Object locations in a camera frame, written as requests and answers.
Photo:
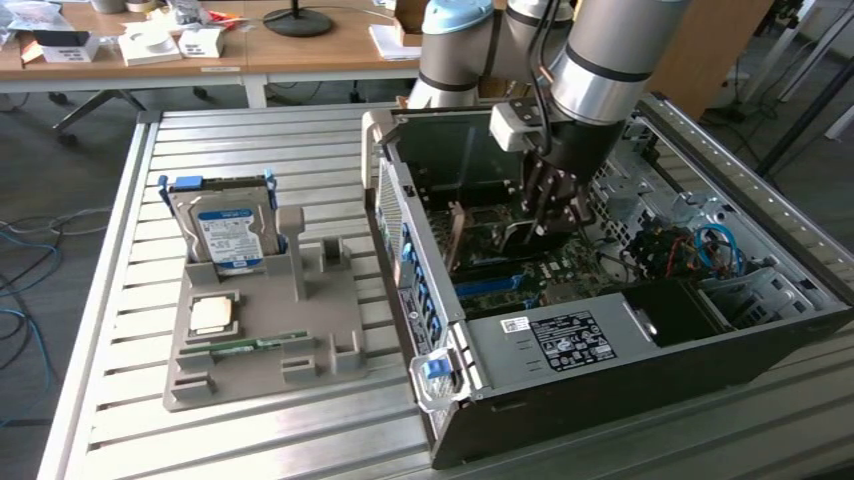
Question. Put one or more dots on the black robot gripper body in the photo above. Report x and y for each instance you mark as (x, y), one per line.
(580, 150)

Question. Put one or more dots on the graphics card with metal bracket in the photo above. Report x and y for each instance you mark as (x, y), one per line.
(514, 237)

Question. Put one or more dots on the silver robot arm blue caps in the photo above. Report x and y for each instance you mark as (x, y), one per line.
(600, 65)

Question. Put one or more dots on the CPU socket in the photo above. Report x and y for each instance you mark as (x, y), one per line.
(490, 215)

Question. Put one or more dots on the silver metal drive cage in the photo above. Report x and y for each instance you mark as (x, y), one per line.
(634, 205)

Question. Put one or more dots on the green motherboard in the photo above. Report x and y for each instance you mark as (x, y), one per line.
(567, 265)

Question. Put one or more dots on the blue expansion slot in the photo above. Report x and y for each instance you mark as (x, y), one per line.
(487, 287)

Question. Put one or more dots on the blue card retention clip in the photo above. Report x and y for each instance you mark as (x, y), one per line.
(434, 325)
(407, 250)

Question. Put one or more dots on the small white barcode sticker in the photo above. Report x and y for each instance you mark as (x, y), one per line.
(515, 325)

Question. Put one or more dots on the black power supply label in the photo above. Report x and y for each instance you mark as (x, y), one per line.
(574, 342)

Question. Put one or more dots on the wooden cabinet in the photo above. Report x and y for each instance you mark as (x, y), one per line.
(720, 40)

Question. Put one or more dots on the grey power supply unit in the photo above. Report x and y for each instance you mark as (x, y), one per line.
(494, 360)

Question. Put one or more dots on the white paper stack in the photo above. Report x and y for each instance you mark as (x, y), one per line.
(390, 42)

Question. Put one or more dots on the silver disk bay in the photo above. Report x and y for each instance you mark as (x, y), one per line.
(767, 295)

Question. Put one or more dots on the brown cardboard box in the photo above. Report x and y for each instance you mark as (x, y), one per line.
(408, 15)

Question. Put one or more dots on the black open PC case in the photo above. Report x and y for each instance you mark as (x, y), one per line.
(600, 400)

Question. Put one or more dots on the clear latch with blue tab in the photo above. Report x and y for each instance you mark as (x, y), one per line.
(434, 395)

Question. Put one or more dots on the wooden desk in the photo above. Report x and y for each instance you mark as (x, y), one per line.
(300, 55)

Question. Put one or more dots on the grey parts rack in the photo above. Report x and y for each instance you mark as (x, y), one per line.
(267, 310)

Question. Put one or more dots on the hard disk with blue rails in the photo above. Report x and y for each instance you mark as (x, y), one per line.
(227, 235)

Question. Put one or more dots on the black round lamp base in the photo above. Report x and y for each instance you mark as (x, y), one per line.
(296, 25)

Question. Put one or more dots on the CPU chip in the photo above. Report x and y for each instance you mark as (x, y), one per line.
(211, 316)

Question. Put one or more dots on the green RAM stick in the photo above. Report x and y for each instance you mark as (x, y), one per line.
(233, 346)

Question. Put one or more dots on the white labelled carton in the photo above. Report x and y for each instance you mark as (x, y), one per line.
(200, 45)

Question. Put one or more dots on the orange tool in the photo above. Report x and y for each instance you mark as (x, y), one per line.
(223, 20)

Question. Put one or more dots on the flat white box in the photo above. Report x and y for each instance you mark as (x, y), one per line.
(149, 59)

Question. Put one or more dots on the white tape roll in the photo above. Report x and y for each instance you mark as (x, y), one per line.
(136, 37)

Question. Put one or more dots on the grey office chair base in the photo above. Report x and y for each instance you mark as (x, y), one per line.
(64, 135)

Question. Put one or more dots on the grey cup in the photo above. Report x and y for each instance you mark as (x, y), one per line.
(108, 6)

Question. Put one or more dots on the small white labelled box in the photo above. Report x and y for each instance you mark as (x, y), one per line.
(69, 54)

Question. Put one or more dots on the clear plastic bags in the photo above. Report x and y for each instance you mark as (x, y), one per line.
(36, 15)

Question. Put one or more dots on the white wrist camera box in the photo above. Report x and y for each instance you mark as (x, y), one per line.
(514, 127)

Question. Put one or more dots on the black metal post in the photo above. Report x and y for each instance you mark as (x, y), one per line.
(807, 112)

